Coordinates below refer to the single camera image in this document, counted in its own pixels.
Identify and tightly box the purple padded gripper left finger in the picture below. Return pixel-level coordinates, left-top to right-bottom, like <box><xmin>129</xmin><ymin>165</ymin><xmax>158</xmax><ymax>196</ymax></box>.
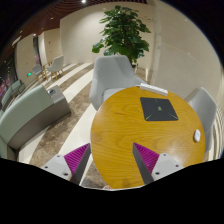
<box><xmin>42</xmin><ymin>143</ymin><xmax>91</xmax><ymax>185</ymax></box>

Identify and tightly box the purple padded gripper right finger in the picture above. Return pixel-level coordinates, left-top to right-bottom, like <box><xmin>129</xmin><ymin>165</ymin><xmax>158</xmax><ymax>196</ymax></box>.
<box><xmin>133</xmin><ymin>143</ymin><xmax>183</xmax><ymax>185</ymax></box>

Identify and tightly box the white computer mouse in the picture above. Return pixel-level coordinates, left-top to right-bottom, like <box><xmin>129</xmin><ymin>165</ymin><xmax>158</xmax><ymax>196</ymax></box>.
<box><xmin>193</xmin><ymin>129</ymin><xmax>201</xmax><ymax>143</ymax></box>

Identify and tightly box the black square mouse pad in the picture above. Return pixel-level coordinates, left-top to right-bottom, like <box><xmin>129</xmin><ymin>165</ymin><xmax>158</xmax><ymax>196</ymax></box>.
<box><xmin>140</xmin><ymin>97</ymin><xmax>178</xmax><ymax>121</ymax></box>

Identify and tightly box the round wooden table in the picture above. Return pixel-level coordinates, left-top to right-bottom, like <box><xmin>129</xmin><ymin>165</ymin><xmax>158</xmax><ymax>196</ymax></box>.
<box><xmin>91</xmin><ymin>87</ymin><xmax>205</xmax><ymax>189</ymax></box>

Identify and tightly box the green and grey sofa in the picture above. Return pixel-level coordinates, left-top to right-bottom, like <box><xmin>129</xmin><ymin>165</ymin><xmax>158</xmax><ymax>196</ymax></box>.
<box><xmin>0</xmin><ymin>85</ymin><xmax>71</xmax><ymax>161</ymax></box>

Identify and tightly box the white power strip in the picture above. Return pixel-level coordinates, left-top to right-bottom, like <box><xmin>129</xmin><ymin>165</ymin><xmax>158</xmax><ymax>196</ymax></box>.
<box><xmin>140</xmin><ymin>83</ymin><xmax>168</xmax><ymax>96</ymax></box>

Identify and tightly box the grey armchair right of table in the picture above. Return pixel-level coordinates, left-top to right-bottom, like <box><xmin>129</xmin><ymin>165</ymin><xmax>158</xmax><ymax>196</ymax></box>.
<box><xmin>184</xmin><ymin>87</ymin><xmax>217</xmax><ymax>152</ymax></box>

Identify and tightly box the grey armchair behind table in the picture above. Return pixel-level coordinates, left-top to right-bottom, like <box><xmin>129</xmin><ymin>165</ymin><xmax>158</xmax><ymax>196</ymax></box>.
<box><xmin>89</xmin><ymin>55</ymin><xmax>143</xmax><ymax>110</ymax></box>

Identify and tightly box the large green potted plant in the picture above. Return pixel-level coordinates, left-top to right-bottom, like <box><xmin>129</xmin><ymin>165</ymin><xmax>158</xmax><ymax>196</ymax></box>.
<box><xmin>92</xmin><ymin>5</ymin><xmax>150</xmax><ymax>65</ymax></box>

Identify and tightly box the white chair near wall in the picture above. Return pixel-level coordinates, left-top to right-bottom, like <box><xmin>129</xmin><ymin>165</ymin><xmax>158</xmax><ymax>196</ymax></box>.
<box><xmin>47</xmin><ymin>55</ymin><xmax>64</xmax><ymax>76</ymax></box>

